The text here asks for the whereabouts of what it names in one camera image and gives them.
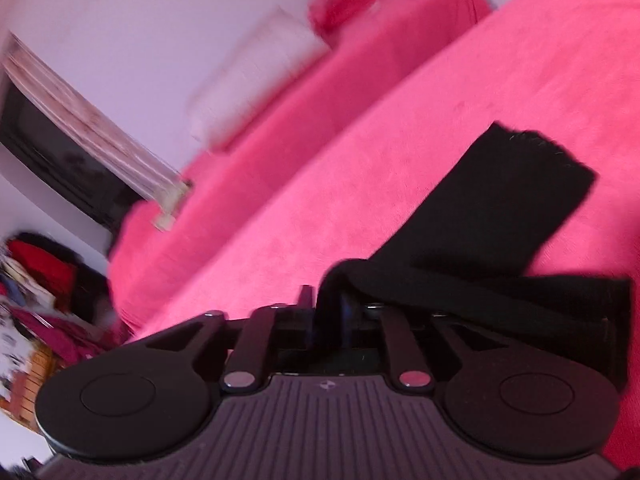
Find black pants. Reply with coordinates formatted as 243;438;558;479
314;124;633;389

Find pink bed far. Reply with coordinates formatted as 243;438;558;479
108;0;491;329

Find beige cloth on bed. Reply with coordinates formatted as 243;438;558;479
153;180;193;232

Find hanging clothes rack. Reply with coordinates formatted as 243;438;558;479
1;231;130;366

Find wooden shelf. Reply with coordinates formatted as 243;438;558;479
1;342;58;434

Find pink floral curtain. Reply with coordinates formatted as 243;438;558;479
2;34;188;200

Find pale pink pillow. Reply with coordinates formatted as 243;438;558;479
188;8;331;150

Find pink bed blanket near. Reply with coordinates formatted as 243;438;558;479
127;0;640;470

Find dark window frame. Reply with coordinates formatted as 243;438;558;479
1;84;142;236

